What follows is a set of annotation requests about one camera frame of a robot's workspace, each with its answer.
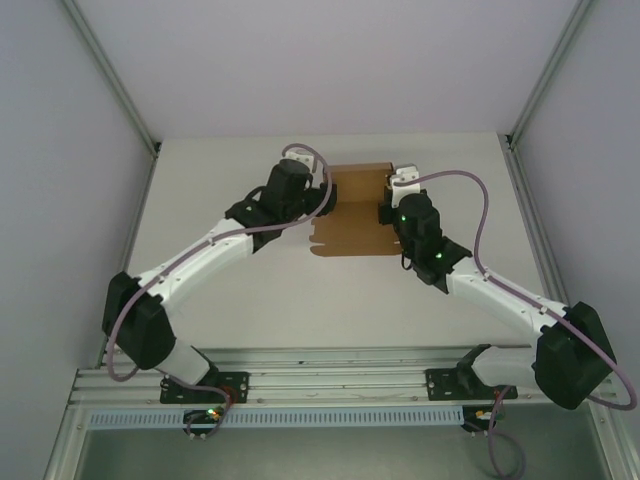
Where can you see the brown cardboard box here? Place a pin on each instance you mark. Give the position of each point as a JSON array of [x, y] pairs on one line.
[[350, 230]]

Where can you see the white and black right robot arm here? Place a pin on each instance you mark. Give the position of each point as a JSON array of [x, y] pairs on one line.
[[490, 292]]

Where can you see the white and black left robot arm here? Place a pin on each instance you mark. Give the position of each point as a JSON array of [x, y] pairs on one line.
[[200, 260]]

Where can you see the black controller board with LEDs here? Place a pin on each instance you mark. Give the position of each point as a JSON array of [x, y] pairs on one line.
[[200, 416], [475, 422]]

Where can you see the aluminium table side rail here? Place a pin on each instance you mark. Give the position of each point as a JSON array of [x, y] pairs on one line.
[[534, 225], [136, 225]]

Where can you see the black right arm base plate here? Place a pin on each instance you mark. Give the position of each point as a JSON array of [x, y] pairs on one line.
[[440, 385]]

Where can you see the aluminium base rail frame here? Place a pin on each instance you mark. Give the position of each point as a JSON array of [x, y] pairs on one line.
[[325, 380]]

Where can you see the aluminium upright frame post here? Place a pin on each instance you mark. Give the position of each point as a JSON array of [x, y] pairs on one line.
[[551, 70], [111, 70]]

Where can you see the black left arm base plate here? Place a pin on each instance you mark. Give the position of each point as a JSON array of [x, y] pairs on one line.
[[235, 387]]

